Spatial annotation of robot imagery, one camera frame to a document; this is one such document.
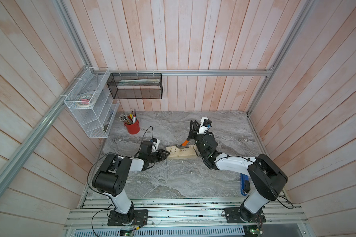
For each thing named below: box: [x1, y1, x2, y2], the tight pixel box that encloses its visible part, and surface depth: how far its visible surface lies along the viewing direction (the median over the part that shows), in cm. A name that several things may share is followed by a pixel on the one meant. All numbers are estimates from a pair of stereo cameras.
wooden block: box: [166, 145, 198, 159], surface depth 95 cm
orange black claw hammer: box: [175, 139, 190, 149], surface depth 92 cm
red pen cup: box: [124, 119, 140, 135], surface depth 109 cm
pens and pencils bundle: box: [118, 108, 138, 125], surface depth 102 cm
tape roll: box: [77, 94, 95, 108], surface depth 75 cm
